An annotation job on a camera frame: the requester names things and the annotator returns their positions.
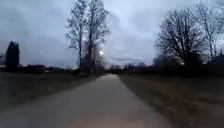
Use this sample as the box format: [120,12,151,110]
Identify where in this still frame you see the lit street lamp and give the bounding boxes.
[98,49,105,76]

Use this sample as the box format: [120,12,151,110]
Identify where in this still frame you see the tall slim bare trees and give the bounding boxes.
[64,0,112,77]

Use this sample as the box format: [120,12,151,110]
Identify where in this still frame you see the grey asphalt path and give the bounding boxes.
[0,73,174,128]

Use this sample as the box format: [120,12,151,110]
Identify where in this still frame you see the dry grass verge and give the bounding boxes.
[118,73,224,128]

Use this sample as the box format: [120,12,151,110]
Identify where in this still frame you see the large broad bare tree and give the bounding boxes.
[153,8,209,68]

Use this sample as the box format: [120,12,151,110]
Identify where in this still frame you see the long dark hedge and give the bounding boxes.
[109,54,224,76]

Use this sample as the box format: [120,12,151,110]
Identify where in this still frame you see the dark grass field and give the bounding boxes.
[0,71,101,111]

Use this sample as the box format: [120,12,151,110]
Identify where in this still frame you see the dark conifer tree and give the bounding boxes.
[4,40,21,72]

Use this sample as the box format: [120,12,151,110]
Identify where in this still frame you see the tall bare tree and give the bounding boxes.
[194,1,224,61]

